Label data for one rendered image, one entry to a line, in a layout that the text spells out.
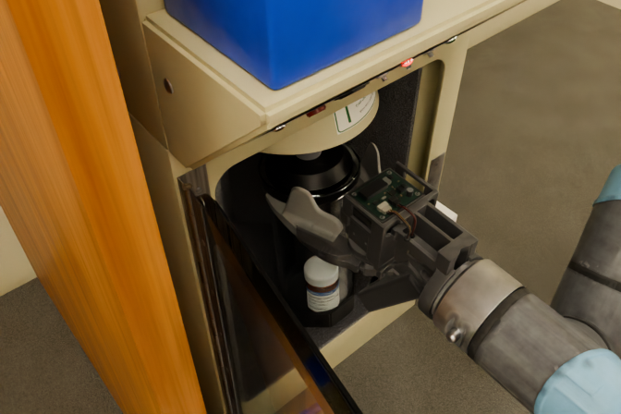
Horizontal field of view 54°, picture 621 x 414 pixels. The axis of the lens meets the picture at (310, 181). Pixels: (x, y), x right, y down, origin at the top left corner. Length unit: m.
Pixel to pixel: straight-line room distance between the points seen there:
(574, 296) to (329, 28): 0.39
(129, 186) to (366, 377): 0.60
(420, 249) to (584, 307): 0.16
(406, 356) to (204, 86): 0.61
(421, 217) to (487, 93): 0.80
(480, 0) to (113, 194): 0.23
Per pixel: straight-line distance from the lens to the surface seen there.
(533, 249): 1.01
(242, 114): 0.29
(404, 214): 0.53
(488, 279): 0.52
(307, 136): 0.54
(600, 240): 0.59
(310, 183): 0.60
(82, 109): 0.25
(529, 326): 0.50
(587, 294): 0.59
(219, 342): 0.57
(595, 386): 0.50
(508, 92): 1.33
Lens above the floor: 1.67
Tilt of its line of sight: 44 degrees down
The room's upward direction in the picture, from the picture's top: straight up
